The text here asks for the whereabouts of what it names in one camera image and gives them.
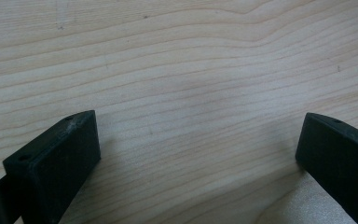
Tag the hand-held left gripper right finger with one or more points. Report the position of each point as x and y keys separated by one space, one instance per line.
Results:
x=341 y=155

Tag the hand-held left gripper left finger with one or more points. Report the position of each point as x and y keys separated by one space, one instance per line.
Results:
x=52 y=168

